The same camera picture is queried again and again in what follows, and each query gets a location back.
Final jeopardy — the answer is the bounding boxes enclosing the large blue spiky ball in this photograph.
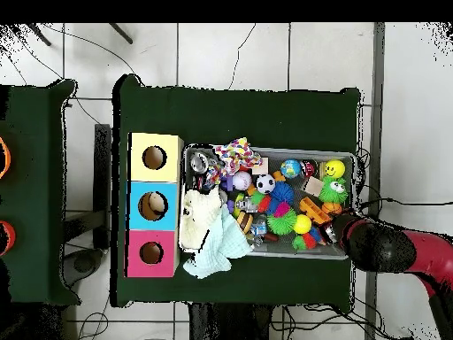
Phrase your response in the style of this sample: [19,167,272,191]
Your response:
[267,181,296,207]

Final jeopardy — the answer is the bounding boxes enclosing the white baseball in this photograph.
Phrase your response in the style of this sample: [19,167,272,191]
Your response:
[232,170,253,191]

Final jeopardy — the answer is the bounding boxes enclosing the grey floor base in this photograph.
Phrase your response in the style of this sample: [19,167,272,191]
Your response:
[62,247,104,287]

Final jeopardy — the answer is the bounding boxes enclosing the dark green table cloth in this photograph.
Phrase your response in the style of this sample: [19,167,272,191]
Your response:
[111,73,362,313]

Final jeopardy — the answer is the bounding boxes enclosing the black and white soccer ball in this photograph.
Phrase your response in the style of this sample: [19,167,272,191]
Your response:
[255,174,277,195]

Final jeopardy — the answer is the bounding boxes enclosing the blue globe ball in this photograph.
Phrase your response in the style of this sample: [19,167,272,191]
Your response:
[280,158,303,180]

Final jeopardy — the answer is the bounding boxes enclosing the colourful spotted cloth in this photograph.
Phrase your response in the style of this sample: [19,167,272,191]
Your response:
[211,136,264,177]

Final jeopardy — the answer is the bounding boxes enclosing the green googly-eyed puffer ball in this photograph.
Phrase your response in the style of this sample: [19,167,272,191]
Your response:
[317,175,349,205]

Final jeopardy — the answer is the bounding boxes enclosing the orange cup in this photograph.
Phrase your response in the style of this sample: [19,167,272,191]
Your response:
[0,135,12,179]

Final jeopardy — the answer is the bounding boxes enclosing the orange plastic tray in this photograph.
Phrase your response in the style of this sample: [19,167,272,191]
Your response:
[298,196,333,226]

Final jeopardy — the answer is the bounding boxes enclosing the plain yellow ball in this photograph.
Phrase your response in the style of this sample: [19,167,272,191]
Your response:
[293,214,313,236]

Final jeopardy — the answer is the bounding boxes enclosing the black power cable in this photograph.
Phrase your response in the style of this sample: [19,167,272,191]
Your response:
[357,197,453,210]

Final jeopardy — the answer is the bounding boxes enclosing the black tripod leg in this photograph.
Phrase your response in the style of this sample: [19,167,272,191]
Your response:
[108,22,134,45]
[26,22,52,47]

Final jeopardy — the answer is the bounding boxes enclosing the dark green side cloth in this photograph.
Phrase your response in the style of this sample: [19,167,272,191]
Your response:
[0,79,81,305]

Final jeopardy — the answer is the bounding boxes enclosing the cream waffle cloth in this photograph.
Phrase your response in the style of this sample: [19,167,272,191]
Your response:
[180,187,223,249]

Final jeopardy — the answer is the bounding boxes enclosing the light blue waffle cloth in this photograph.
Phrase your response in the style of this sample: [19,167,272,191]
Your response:
[182,212,254,280]

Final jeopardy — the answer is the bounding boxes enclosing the clear mesh bin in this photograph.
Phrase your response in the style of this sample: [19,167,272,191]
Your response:
[178,143,357,261]

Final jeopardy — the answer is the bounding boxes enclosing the black furniture frame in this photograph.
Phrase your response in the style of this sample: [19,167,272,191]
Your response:
[63,123,113,251]

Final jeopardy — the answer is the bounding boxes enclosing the wooden box with three holes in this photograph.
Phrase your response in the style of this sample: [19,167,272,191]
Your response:
[125,132,185,278]

